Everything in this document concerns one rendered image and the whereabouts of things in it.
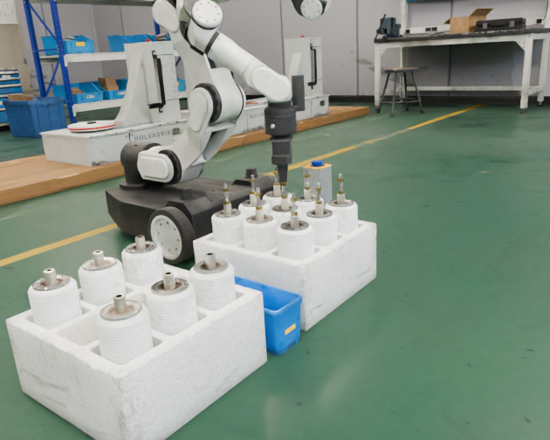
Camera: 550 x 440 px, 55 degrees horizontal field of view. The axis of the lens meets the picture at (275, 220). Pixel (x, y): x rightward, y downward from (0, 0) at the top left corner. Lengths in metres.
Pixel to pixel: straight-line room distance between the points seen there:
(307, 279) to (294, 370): 0.23
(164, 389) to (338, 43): 6.49
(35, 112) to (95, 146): 2.45
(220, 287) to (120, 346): 0.25
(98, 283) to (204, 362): 0.31
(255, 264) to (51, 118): 4.70
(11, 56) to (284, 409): 7.01
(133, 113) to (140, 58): 0.38
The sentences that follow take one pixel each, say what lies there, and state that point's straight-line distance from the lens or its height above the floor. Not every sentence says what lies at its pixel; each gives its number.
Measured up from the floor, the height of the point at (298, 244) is 0.22.
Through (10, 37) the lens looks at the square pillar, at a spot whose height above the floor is 1.05.
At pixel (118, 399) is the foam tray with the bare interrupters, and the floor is 0.13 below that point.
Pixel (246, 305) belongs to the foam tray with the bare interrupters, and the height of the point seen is 0.17.
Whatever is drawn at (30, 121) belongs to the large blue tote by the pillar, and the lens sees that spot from 5.85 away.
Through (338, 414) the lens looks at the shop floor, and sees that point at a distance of 1.11.
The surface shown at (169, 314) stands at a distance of 1.06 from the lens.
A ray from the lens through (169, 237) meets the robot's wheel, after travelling 1.86.
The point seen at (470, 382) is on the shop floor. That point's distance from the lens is 1.23.
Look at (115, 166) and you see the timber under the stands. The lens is 3.42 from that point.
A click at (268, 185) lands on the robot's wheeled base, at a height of 0.18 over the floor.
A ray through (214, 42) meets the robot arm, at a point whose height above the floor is 0.72.
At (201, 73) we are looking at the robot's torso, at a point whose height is 0.63.
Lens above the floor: 0.69
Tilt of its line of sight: 18 degrees down
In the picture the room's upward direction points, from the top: 3 degrees counter-clockwise
